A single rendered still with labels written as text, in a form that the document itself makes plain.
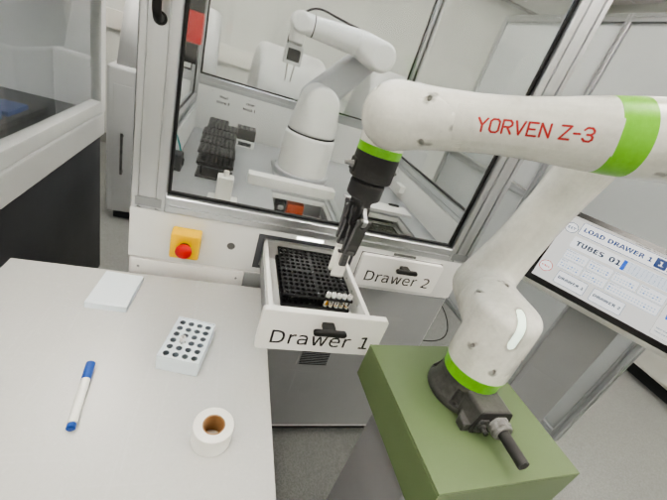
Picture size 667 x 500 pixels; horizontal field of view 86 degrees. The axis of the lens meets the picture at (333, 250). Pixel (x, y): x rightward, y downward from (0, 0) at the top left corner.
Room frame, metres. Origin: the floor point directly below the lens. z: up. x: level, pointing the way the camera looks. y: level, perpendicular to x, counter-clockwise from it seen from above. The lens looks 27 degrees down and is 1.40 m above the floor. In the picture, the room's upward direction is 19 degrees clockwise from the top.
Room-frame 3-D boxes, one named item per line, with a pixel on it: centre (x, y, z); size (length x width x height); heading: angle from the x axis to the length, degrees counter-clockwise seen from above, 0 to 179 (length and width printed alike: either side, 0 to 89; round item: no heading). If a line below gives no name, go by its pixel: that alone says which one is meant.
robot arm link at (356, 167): (0.75, -0.02, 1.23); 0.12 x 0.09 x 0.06; 111
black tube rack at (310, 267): (0.83, 0.03, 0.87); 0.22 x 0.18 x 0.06; 21
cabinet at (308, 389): (1.39, 0.20, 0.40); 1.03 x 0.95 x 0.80; 111
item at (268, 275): (0.84, 0.04, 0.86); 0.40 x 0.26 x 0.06; 21
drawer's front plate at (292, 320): (0.64, -0.04, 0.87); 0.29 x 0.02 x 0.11; 111
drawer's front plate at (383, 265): (1.04, -0.22, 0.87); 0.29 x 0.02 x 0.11; 111
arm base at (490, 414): (0.57, -0.39, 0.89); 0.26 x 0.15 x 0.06; 20
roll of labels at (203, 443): (0.40, 0.10, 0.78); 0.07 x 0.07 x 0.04
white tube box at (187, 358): (0.56, 0.23, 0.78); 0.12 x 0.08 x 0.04; 9
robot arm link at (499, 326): (0.64, -0.36, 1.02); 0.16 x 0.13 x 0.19; 0
